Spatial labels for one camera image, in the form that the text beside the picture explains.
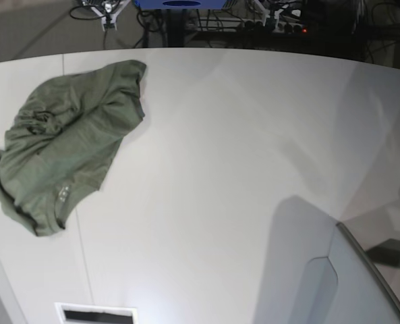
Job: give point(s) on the green t-shirt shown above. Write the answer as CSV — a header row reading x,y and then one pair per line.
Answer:
x,y
63,141

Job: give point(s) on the black power strip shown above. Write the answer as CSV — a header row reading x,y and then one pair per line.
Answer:
x,y
281,27

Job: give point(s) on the blue bin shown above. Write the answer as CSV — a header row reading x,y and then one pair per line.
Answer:
x,y
180,4

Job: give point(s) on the white label plate with slot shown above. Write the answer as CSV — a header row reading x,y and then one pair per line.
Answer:
x,y
79,313

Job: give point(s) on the grey monitor edge panel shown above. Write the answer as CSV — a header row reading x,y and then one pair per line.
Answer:
x,y
374,273

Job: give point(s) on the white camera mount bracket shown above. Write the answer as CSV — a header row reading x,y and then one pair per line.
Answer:
x,y
108,11

